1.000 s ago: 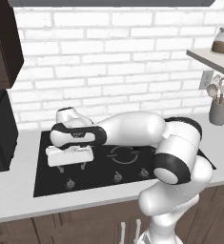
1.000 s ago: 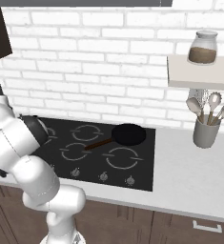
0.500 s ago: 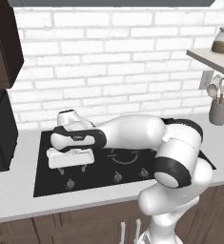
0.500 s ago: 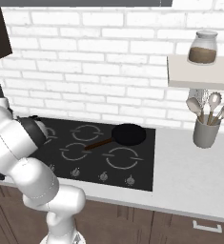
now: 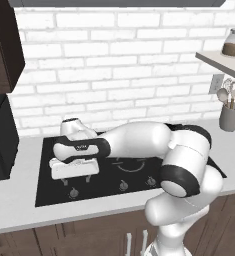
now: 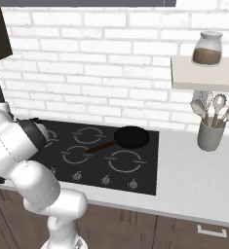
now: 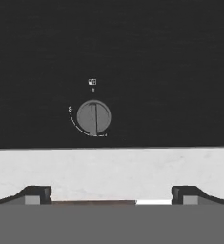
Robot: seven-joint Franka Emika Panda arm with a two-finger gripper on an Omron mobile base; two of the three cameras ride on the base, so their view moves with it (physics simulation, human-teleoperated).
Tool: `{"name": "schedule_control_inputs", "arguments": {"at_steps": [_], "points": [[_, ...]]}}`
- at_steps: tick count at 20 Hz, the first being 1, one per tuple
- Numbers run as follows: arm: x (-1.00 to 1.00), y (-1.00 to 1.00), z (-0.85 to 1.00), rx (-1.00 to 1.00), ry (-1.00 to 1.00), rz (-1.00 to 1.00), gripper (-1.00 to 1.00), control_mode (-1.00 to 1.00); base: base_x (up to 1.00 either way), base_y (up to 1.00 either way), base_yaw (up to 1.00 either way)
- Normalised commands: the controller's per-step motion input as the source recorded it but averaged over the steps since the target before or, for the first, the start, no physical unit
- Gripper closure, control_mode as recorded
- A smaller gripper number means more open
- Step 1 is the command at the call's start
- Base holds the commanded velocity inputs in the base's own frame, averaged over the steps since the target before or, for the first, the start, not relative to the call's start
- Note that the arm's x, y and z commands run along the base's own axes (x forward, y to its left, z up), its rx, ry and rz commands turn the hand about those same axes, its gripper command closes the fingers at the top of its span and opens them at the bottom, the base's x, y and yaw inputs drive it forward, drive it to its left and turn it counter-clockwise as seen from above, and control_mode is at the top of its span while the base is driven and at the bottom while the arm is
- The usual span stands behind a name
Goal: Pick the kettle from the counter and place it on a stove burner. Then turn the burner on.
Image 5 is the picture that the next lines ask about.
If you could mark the dark brown cupboard door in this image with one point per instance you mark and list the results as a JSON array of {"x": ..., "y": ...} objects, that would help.
[
  {"x": 145, "y": 223},
  {"x": 222, "y": 223},
  {"x": 92, "y": 236},
  {"x": 19, "y": 243}
]

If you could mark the grey hob knob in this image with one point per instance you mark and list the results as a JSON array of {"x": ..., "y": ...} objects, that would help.
[
  {"x": 123, "y": 185},
  {"x": 73, "y": 193},
  {"x": 151, "y": 181}
]

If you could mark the grey range hood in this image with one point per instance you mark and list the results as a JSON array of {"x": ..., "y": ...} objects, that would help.
[{"x": 115, "y": 3}]

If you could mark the black appliance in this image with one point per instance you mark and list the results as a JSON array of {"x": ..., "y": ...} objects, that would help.
[{"x": 0, "y": 140}]

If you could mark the white wall shelf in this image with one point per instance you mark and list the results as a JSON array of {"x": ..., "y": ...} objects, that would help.
[{"x": 222, "y": 63}]

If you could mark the dark brown wall cupboard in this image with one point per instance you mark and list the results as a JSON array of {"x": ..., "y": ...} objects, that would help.
[{"x": 2, "y": 46}]

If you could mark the grey wall socket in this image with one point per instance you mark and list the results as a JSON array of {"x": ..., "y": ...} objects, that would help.
[{"x": 216, "y": 83}]

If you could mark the metal whisk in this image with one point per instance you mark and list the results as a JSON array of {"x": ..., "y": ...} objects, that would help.
[{"x": 227, "y": 85}]

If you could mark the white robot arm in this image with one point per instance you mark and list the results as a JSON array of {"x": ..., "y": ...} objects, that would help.
[{"x": 139, "y": 140}]

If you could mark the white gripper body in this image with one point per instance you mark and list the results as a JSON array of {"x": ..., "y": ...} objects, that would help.
[{"x": 74, "y": 169}]

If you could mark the black hob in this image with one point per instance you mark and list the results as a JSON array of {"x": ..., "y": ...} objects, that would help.
[{"x": 99, "y": 186}]

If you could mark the grey utensil pot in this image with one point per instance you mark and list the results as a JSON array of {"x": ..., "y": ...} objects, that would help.
[{"x": 230, "y": 118}]

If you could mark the grey spoon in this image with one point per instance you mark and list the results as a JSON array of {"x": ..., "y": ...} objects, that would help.
[{"x": 222, "y": 95}]

